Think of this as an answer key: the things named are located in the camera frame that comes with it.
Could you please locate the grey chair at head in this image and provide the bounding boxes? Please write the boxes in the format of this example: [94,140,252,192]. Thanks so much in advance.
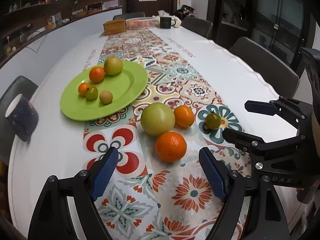
[113,12,145,20]

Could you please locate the grey chair right near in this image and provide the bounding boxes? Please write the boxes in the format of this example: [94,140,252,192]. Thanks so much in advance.
[229,37,299,98]

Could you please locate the large green apple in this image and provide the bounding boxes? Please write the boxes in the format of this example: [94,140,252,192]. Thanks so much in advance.
[140,102,175,137]

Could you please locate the green tomato front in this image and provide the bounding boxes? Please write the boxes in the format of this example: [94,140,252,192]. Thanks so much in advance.
[86,86,99,101]

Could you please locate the yellow pear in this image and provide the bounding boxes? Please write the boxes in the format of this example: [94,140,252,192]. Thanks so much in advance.
[104,56,123,76]

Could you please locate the grey chair right far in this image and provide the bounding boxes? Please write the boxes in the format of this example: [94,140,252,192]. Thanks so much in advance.
[181,16,213,39]

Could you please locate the grey chair left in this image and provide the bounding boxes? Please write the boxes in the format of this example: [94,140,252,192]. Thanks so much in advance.
[1,76,39,165]

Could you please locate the dark blue mug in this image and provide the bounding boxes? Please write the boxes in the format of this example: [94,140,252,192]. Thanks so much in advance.
[5,94,39,142]

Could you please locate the pink plastic tray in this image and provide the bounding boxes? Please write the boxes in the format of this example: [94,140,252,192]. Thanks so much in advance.
[125,17,156,30]

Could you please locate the wicker basket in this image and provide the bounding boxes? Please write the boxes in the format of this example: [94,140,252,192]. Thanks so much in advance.
[103,18,126,36]

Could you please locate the large orange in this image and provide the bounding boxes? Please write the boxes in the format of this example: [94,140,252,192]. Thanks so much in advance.
[155,132,187,163]

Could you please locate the green plate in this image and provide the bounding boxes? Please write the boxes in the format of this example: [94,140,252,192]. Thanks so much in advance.
[60,61,148,121]

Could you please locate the orange mandarin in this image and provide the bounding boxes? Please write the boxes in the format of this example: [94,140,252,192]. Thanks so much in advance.
[89,67,105,83]
[78,82,91,97]

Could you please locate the white plush toy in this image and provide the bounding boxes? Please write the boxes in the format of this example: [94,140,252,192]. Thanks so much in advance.
[152,10,182,28]

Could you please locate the black mug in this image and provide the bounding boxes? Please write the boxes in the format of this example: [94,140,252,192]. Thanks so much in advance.
[159,16,176,29]

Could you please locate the brown kiwi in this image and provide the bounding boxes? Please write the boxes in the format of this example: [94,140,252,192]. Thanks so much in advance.
[99,90,113,105]

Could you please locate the small orange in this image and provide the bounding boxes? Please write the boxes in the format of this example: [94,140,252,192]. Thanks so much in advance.
[174,105,194,128]

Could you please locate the green tomato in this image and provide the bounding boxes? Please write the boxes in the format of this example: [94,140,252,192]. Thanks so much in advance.
[86,86,99,101]
[205,113,221,130]

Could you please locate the orange mandarin front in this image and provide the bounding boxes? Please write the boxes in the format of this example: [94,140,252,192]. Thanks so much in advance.
[78,82,91,97]

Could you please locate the white kitchen counter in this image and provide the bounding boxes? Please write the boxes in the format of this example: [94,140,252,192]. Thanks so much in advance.
[1,9,123,94]

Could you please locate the patterned table runner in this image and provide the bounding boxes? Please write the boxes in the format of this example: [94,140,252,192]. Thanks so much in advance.
[84,29,251,239]

